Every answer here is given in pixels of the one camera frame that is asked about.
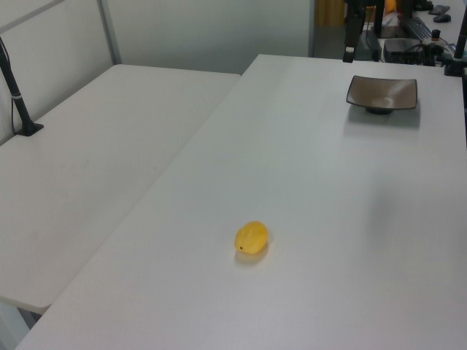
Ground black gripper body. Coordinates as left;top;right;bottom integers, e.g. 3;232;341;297
344;0;366;48

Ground yellow lemon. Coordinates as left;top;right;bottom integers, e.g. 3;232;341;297
233;219;270;255

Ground brown square ceramic plate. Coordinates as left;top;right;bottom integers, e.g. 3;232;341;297
346;74;418;116

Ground flat black device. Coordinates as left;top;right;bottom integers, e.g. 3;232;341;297
359;30;382;61

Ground yellow panel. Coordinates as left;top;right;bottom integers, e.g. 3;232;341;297
314;0;346;27

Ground black electronics box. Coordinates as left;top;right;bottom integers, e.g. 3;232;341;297
383;37;439;67

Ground black keyboard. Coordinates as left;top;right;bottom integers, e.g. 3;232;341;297
397;14;434;40

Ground emergency stop button box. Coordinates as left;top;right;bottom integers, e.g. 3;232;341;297
422;28;450;49

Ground dark small desk objects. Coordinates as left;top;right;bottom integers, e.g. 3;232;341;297
428;4;453;23

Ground black pole with clamp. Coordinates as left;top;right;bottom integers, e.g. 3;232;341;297
442;26;467;77

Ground black vertical stand post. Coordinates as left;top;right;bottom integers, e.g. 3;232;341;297
372;0;385;38

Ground grey metal partition post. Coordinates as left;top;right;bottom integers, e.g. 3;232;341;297
96;0;123;67

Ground black pole with base plate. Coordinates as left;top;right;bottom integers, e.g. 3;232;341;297
0;35;45;138

